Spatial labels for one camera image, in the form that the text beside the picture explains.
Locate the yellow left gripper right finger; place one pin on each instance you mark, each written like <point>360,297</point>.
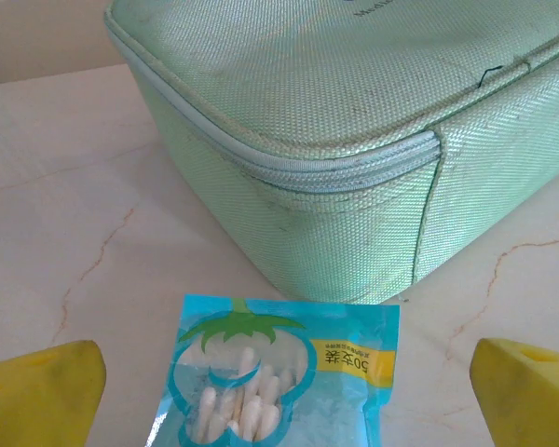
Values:
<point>526,400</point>

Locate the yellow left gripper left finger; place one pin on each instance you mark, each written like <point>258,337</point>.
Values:
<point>42,400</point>

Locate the blue cotton swab packet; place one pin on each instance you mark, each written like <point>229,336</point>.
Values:
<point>279,382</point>

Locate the mint green fabric zip case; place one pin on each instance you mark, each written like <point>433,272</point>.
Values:
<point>335,116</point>

